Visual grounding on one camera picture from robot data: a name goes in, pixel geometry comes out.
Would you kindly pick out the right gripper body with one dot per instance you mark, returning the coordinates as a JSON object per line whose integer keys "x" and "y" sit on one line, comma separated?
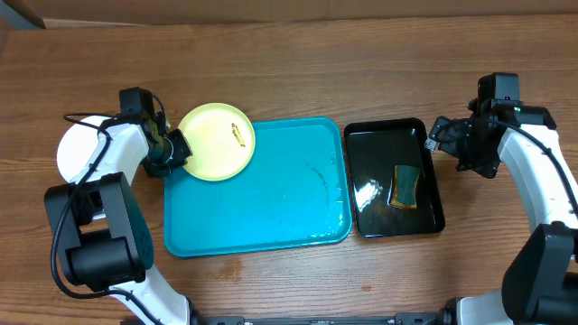
{"x": 475, "y": 153}

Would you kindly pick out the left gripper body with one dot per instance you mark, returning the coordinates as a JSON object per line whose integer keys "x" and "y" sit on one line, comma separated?
{"x": 172, "y": 154}

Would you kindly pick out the yellow-green plate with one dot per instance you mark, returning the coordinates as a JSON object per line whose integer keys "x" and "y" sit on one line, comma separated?
{"x": 222, "y": 141}

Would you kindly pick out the green yellow sponge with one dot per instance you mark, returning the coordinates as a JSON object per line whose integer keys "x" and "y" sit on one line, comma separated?
{"x": 405, "y": 183}

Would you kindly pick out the white plate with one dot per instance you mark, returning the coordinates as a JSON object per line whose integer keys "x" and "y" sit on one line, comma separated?
{"x": 76, "y": 147}

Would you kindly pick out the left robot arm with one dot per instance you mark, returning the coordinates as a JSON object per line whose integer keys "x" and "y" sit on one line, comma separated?
{"x": 101, "y": 243}

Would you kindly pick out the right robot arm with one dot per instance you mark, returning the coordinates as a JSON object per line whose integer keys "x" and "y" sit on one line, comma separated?
{"x": 537, "y": 287}

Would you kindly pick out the black rectangular tray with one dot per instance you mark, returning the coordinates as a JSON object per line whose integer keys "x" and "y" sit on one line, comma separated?
{"x": 373, "y": 150}

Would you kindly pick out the teal plastic tray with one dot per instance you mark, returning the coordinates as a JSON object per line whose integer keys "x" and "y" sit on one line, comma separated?
{"x": 294, "y": 192}

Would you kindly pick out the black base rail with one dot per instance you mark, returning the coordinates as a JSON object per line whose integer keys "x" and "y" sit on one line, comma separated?
{"x": 403, "y": 318}

